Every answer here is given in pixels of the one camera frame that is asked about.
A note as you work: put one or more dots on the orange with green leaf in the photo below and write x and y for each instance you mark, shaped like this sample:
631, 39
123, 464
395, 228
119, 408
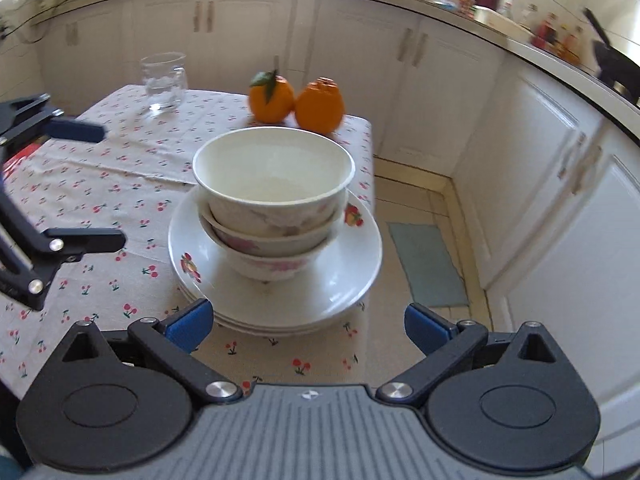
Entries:
272, 100

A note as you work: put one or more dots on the red printed carton box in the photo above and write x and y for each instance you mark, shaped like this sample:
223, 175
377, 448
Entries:
20, 156

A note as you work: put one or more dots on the yellow seasoning bottle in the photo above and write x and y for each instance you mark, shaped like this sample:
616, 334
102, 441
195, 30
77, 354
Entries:
570, 45

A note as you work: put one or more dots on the white rectangular container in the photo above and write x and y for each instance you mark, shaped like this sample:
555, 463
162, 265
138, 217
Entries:
497, 17

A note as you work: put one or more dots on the cherry print tablecloth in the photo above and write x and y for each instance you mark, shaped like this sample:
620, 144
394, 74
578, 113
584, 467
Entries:
110, 185

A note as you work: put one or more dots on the glass mug with water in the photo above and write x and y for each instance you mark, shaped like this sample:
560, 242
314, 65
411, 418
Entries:
162, 85

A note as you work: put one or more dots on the bumpy orange without leaf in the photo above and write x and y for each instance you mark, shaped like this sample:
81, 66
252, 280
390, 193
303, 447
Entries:
320, 107

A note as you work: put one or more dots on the stained white plate fruit print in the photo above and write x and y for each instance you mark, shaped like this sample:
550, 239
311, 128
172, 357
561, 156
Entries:
320, 280

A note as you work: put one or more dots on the white kitchen cabinets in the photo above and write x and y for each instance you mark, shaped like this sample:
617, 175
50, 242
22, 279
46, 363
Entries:
530, 185

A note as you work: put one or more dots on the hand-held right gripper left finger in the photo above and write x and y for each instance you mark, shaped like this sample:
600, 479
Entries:
189, 325

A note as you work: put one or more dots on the large white plate fruit print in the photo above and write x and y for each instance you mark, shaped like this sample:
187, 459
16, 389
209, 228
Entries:
200, 305

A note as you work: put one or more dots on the teal floor mat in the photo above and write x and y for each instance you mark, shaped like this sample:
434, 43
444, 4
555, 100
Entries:
430, 265

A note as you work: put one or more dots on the white bowl with pink flowers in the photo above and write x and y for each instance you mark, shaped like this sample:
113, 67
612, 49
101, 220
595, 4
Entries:
265, 265
270, 170
270, 242

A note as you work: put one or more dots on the black wok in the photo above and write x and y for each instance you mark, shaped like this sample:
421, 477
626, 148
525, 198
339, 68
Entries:
617, 65

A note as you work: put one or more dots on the red seasoning bottle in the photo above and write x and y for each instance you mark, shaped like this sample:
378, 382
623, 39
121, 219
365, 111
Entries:
545, 32

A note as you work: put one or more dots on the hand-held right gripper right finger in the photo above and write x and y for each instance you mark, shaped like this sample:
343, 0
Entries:
427, 329

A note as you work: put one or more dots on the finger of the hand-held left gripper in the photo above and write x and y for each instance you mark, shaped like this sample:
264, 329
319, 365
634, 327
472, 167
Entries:
75, 130
80, 240

